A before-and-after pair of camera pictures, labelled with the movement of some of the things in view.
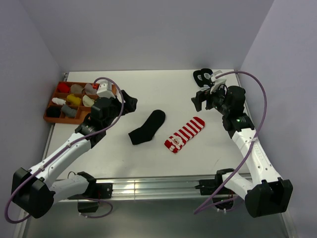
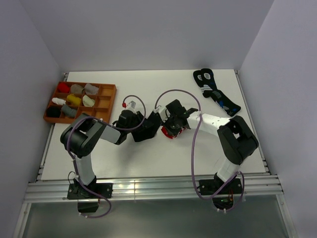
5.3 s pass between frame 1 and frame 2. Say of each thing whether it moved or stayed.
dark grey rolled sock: stayed
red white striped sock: moved
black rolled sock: stayed
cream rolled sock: stayed
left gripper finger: moved
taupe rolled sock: stayed
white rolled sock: stayed
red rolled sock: stayed
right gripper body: moved
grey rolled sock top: stayed
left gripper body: moved
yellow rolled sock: stayed
